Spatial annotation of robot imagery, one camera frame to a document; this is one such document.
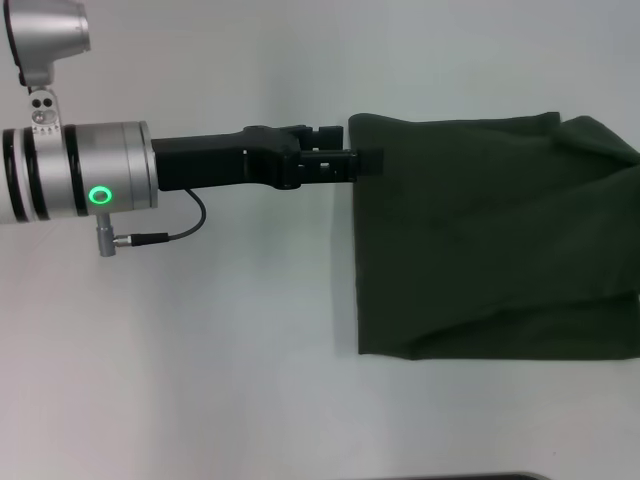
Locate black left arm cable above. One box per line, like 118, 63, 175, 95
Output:
112, 187, 207, 247

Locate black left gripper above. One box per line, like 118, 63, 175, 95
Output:
151, 124, 385, 194

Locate dark green FREE! t-shirt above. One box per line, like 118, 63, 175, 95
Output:
347, 110, 640, 362

